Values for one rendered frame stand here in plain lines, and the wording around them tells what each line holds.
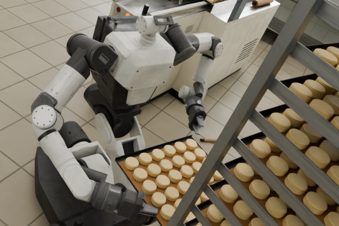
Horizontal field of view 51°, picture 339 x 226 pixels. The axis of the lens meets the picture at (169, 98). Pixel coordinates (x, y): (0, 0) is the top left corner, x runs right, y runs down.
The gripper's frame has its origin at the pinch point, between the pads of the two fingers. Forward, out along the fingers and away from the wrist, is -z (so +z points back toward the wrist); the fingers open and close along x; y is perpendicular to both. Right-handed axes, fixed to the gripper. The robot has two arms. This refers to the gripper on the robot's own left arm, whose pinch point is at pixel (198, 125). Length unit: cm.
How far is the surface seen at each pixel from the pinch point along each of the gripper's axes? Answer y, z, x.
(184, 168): -11.1, -29.0, 1.1
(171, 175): -17.2, -34.0, 1.1
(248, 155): -17, -64, 45
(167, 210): -20, -50, 1
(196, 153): -4.4, -19.4, 1.1
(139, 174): -29.4, -36.1, 1.1
